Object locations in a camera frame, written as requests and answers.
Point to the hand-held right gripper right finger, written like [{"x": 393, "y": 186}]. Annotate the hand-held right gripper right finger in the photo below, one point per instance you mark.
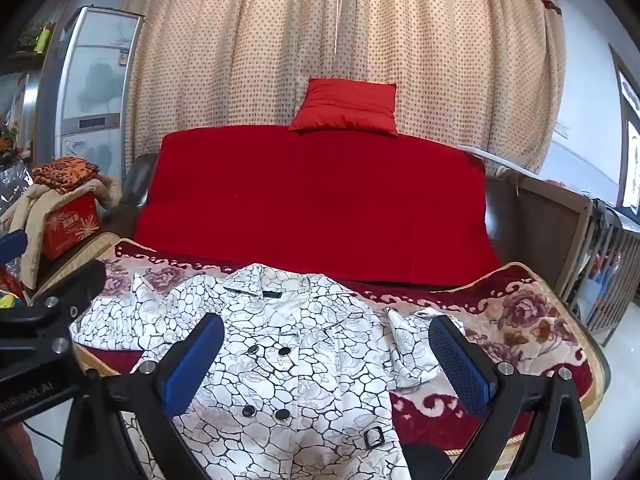
[{"x": 462, "y": 365}]

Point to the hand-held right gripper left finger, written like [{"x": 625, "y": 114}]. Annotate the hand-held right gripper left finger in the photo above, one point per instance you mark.
[{"x": 192, "y": 365}]

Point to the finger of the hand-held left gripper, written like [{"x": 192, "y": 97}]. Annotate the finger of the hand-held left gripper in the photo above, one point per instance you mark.
[
  {"x": 11, "y": 246},
  {"x": 75, "y": 285}
]

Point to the white crackle-print coat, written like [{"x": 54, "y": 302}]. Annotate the white crackle-print coat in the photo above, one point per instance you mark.
[{"x": 300, "y": 385}]

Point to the beige jacket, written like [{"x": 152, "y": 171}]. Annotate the beige jacket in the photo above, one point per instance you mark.
[{"x": 27, "y": 215}]

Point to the colourful plastic toys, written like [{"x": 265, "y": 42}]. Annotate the colourful plastic toys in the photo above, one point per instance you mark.
[{"x": 10, "y": 292}]

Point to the clear cellophane wrap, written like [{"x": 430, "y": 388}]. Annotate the clear cellophane wrap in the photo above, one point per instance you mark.
[{"x": 12, "y": 187}]

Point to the red gift box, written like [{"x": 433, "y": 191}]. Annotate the red gift box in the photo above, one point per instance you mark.
[{"x": 70, "y": 225}]

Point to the floral red-bordered blanket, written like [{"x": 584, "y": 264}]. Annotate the floral red-bordered blanket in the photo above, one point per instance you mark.
[{"x": 525, "y": 330}]

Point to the orange patterned folded cloth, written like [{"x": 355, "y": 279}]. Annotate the orange patterned folded cloth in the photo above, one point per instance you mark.
[{"x": 65, "y": 172}]

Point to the artificial flower bouquet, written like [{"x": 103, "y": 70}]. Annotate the artificial flower bouquet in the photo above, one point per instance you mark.
[{"x": 7, "y": 137}]

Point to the dark leather sofa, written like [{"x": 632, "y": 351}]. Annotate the dark leather sofa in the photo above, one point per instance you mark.
[{"x": 140, "y": 185}]

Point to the wooden shelf cabinet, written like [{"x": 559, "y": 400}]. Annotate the wooden shelf cabinet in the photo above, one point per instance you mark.
[{"x": 25, "y": 90}]

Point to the wooden crib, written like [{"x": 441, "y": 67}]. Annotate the wooden crib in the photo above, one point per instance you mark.
[{"x": 550, "y": 220}]

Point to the standing air conditioner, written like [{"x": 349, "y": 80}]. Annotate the standing air conditioner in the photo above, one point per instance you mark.
[{"x": 95, "y": 85}]

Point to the red sofa cover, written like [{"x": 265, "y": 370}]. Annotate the red sofa cover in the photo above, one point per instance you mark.
[{"x": 310, "y": 210}]

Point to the green ornament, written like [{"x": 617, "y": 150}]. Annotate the green ornament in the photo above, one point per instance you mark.
[{"x": 27, "y": 37}]

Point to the yellow-green bottle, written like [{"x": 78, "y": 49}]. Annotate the yellow-green bottle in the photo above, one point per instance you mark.
[{"x": 44, "y": 39}]

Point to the white flat board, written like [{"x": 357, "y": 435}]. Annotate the white flat board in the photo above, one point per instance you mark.
[{"x": 487, "y": 156}]

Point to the dark cloth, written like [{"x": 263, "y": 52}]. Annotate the dark cloth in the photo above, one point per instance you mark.
[{"x": 612, "y": 212}]

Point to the beige dotted curtain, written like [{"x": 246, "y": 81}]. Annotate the beige dotted curtain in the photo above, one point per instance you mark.
[{"x": 240, "y": 60}]

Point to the red pillow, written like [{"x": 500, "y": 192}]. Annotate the red pillow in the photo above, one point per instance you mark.
[{"x": 345, "y": 107}]

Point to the white wall socket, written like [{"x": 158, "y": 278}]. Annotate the white wall socket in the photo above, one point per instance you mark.
[{"x": 562, "y": 129}]

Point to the framed wall picture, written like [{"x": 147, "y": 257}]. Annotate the framed wall picture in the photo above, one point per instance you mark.
[{"x": 631, "y": 160}]

